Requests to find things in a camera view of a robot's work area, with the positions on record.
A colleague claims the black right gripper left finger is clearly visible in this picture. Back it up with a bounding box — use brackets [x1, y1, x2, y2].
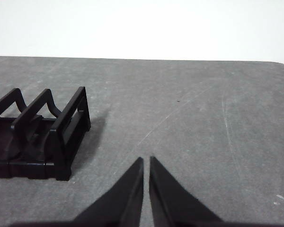
[7, 157, 144, 227]

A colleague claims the black plastic plate rack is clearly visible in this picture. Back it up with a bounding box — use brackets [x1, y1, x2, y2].
[0, 86, 92, 182]

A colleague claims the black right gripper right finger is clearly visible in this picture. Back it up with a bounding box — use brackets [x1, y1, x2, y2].
[148, 155, 284, 227]

